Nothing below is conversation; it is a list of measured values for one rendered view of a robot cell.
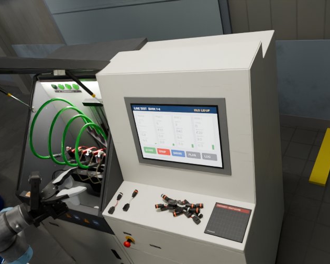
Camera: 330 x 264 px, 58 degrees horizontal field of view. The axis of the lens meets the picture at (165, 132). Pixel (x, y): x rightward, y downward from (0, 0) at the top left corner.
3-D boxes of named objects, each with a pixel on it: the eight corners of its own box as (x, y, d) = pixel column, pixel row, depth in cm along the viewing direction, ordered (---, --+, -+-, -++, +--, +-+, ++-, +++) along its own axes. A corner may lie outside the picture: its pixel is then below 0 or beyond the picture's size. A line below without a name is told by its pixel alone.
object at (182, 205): (153, 215, 137) (150, 207, 134) (163, 196, 144) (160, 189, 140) (199, 225, 126) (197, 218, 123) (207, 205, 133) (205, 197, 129)
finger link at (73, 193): (93, 198, 94) (68, 202, 96) (84, 184, 91) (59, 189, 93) (90, 205, 91) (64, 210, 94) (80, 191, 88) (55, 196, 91)
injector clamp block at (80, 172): (79, 188, 188) (68, 172, 179) (88, 176, 194) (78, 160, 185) (123, 197, 171) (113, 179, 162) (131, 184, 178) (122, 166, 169)
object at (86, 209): (32, 211, 189) (18, 195, 180) (37, 206, 192) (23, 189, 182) (109, 233, 159) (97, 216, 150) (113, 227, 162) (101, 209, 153)
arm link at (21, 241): (31, 236, 106) (14, 218, 100) (36, 260, 98) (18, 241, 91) (10, 250, 104) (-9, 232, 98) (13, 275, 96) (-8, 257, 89)
